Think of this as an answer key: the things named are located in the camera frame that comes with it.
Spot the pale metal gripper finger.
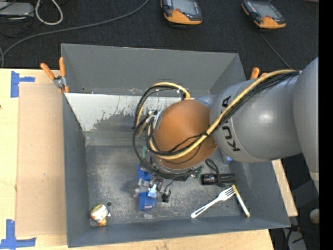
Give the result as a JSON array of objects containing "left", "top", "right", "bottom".
[
  {"left": 133, "top": 186, "right": 147, "bottom": 198},
  {"left": 147, "top": 183, "right": 159, "bottom": 199}
]

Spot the grey metal bin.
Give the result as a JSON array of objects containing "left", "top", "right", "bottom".
[{"left": 60, "top": 43, "right": 291, "bottom": 248}]

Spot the yellow and white toy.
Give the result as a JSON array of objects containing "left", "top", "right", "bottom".
[{"left": 89, "top": 204, "right": 112, "bottom": 227}]

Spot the white plastic fork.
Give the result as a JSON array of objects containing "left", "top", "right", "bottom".
[{"left": 190, "top": 186, "right": 236, "bottom": 219}]

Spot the yellow and white pen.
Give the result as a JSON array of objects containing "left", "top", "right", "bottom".
[{"left": 232, "top": 184, "right": 251, "bottom": 218}]

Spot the brown cardboard board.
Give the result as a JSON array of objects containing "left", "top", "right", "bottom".
[{"left": 15, "top": 83, "right": 67, "bottom": 238}]

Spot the black cylinder on white bracket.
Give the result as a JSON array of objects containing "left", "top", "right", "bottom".
[{"left": 161, "top": 180, "right": 174, "bottom": 203}]

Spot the black flashlight with strap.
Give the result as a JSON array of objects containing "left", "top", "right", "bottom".
[{"left": 200, "top": 158, "right": 237, "bottom": 188}]

